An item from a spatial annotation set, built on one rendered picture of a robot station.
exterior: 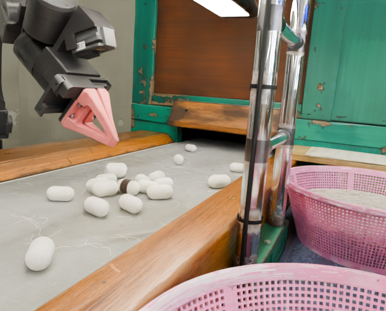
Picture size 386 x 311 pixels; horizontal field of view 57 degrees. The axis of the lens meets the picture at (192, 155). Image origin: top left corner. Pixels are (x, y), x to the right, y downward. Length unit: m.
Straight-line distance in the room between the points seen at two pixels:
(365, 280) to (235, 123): 0.63
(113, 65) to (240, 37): 1.40
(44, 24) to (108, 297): 0.38
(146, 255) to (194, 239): 0.05
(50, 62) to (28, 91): 2.33
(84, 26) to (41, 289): 0.32
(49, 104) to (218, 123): 0.49
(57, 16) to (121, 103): 1.72
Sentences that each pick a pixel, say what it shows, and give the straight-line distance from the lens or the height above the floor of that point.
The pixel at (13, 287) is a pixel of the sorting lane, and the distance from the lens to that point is 0.31.
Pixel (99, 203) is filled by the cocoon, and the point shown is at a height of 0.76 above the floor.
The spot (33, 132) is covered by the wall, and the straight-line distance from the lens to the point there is 2.83.
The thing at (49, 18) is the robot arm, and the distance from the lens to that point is 0.52.
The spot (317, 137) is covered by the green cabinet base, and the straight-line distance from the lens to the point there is 0.89.
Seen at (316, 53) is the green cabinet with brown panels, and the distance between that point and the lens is 0.90.
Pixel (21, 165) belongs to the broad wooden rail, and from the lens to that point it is 0.62.
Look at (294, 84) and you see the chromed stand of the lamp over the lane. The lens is 0.48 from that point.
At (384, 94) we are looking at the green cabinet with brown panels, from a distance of 0.89.
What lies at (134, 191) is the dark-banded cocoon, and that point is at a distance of 0.50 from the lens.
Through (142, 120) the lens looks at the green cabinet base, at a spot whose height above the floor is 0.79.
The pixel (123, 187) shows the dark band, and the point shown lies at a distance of 0.50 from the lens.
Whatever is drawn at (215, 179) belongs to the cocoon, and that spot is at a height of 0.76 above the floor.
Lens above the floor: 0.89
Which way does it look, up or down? 11 degrees down
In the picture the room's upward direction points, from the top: 4 degrees clockwise
